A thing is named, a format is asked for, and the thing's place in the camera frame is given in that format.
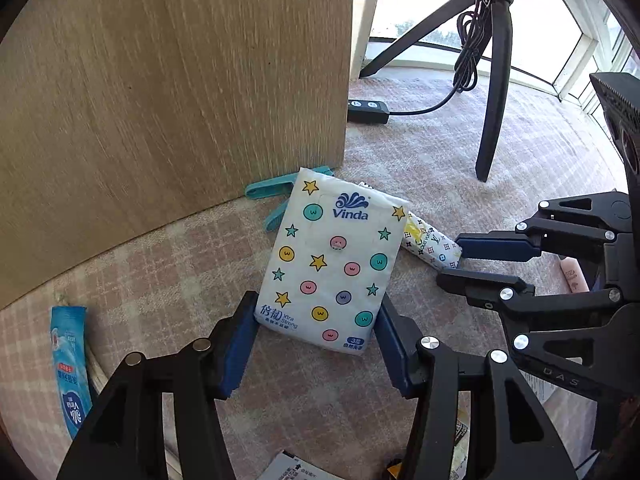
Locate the light wooden board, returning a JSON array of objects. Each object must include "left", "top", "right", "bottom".
[{"left": 0, "top": 0, "right": 356, "bottom": 312}]

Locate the black power strip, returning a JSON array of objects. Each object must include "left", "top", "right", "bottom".
[{"left": 346, "top": 98, "right": 391, "bottom": 125}]

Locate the peach cosmetic tube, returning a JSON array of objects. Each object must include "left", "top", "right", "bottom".
[{"left": 559, "top": 255, "right": 591, "bottom": 294}]

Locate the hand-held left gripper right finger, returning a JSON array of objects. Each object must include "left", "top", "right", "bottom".
[{"left": 372, "top": 294, "right": 576, "bottom": 480}]

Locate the black controller cable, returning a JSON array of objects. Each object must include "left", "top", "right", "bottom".
[{"left": 387, "top": 0, "right": 494, "bottom": 116}]

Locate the black tripod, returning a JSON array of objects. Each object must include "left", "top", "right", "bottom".
[{"left": 359, "top": 0, "right": 532, "bottom": 184}]

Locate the small patterned white packet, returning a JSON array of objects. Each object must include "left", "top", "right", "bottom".
[{"left": 401, "top": 211, "right": 462, "bottom": 269}]

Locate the teal plastic clothespin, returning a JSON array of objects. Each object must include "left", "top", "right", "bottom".
[{"left": 244, "top": 163, "right": 336, "bottom": 232}]

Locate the white window frame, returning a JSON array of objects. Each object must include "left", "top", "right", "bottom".
[{"left": 349, "top": 0, "right": 640, "bottom": 127}]

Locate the blue wet wipe packet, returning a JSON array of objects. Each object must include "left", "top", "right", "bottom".
[{"left": 49, "top": 305, "right": 94, "bottom": 439}]

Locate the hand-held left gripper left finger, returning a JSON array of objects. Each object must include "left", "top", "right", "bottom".
[{"left": 56, "top": 290, "right": 259, "bottom": 480}]

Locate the white star-print tissue pack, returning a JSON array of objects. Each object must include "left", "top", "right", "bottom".
[{"left": 253, "top": 167, "right": 409, "bottom": 358}]

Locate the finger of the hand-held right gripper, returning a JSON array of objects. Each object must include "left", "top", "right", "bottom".
[
  {"left": 455, "top": 190, "right": 632, "bottom": 263},
  {"left": 436, "top": 269, "right": 624, "bottom": 347}
]

